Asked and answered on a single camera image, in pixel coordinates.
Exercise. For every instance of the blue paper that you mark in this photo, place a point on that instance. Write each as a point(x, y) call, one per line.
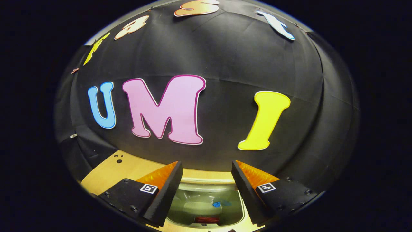
point(216, 204)

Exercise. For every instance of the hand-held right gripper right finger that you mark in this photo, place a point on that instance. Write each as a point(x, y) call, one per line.
point(244, 190)

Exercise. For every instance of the wooden desktop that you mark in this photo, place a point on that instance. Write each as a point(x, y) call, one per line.
point(125, 170)

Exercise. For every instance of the pink cloth clip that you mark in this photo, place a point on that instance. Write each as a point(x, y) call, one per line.
point(75, 70)

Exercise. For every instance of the pale green desktop garbage bin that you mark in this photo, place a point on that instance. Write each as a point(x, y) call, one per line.
point(199, 196)

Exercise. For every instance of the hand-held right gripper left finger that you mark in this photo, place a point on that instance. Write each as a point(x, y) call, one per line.
point(167, 190)

